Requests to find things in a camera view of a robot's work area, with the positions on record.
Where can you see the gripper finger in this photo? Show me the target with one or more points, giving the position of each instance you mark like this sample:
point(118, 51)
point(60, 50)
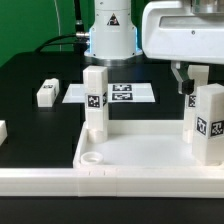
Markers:
point(185, 83)

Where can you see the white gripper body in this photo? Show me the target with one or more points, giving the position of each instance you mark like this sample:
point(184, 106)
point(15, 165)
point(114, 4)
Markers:
point(184, 30)

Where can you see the white desk top tray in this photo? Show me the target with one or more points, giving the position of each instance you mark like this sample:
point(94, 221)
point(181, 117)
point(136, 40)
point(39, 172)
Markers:
point(139, 144)

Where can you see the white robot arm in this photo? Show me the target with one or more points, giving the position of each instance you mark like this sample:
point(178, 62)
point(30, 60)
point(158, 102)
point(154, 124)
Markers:
point(113, 35)

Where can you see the fiducial marker sheet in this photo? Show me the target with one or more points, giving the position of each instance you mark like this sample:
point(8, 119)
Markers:
point(117, 93)

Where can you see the white front fence bar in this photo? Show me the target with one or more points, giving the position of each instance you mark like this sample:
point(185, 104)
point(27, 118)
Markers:
point(191, 182)

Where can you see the white left fence block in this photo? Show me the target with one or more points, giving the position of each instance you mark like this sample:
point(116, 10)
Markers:
point(3, 131)

